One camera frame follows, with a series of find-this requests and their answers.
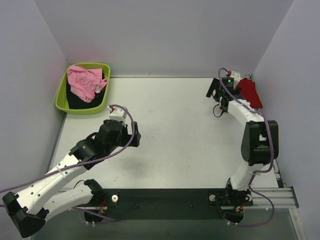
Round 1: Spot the aluminium extrusion rail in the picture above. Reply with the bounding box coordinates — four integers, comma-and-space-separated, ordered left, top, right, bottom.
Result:
251, 160, 299, 209

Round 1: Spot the pink t shirt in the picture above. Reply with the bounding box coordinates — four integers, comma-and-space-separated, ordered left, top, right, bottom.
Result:
67, 65, 108, 103

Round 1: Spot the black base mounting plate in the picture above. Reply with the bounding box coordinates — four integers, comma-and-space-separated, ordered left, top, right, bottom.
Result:
82, 187, 253, 221

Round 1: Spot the red t shirt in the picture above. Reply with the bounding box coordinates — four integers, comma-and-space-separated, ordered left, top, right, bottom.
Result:
235, 78, 263, 109

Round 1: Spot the black t shirt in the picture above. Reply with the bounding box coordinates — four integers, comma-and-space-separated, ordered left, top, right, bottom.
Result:
66, 80, 107, 109

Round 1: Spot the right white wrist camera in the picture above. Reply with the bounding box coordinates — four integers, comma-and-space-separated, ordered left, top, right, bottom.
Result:
226, 70, 242, 82

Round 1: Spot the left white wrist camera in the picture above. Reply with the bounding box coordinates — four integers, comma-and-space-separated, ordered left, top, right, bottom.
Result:
107, 105, 127, 126

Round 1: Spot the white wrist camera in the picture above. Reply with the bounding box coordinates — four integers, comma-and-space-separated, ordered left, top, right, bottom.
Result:
226, 70, 242, 82
107, 105, 127, 126

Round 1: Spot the green plastic basin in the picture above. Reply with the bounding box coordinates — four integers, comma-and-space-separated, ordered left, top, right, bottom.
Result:
55, 63, 111, 115

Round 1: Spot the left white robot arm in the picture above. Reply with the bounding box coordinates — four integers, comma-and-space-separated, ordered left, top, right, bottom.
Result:
2, 119, 141, 238

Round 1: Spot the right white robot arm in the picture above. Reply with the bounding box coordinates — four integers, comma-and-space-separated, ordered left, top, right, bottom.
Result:
206, 77, 279, 204

